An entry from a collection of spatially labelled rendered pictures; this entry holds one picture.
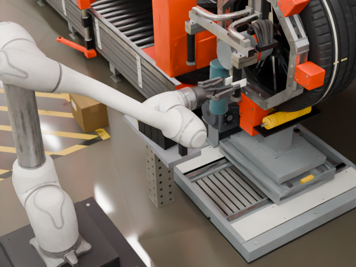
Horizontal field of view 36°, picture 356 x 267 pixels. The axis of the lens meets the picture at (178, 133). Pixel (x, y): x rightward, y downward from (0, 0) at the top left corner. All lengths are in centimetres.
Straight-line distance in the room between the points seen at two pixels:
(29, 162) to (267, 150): 124
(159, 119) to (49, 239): 60
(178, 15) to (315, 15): 74
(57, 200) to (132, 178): 105
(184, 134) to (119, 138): 145
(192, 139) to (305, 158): 105
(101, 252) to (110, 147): 116
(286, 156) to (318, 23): 84
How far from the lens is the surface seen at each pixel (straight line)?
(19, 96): 191
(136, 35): 380
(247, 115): 258
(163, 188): 275
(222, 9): 254
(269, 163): 274
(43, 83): 171
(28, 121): 198
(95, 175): 304
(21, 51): 171
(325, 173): 282
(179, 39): 272
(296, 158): 279
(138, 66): 334
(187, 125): 186
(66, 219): 202
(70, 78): 176
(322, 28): 221
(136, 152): 316
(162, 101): 198
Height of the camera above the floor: 198
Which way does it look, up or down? 37 degrees down
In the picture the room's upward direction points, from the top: 2 degrees counter-clockwise
